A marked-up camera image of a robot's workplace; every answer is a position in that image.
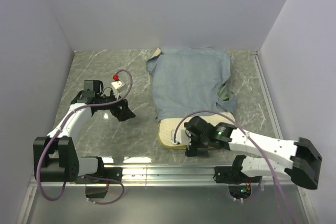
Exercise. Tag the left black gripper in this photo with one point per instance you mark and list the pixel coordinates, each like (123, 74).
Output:
(123, 114)

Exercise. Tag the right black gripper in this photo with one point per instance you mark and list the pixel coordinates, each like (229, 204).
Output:
(193, 151)

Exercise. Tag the blue fabric pillowcase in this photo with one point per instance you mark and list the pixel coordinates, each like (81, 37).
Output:
(189, 80)

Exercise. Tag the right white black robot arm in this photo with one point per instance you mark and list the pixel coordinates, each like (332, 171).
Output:
(307, 161)

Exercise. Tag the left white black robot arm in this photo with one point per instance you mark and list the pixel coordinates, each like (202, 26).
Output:
(55, 155)

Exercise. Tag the right controller board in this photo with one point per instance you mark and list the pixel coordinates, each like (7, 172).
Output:
(240, 191)

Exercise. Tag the left black controller box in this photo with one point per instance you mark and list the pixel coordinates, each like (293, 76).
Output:
(95, 192)

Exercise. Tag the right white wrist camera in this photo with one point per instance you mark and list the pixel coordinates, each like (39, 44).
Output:
(180, 137)

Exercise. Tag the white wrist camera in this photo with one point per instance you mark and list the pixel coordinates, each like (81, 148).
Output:
(180, 137)
(117, 86)

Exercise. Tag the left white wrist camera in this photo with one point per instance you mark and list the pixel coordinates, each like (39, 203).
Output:
(117, 86)

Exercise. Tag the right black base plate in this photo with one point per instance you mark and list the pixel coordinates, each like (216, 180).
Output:
(225, 175)

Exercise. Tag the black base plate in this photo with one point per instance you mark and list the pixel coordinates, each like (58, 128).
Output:
(109, 173)
(225, 175)

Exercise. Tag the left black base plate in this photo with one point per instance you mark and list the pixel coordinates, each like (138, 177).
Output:
(109, 173)

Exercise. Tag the aluminium front rail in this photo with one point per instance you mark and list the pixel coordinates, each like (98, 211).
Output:
(173, 175)

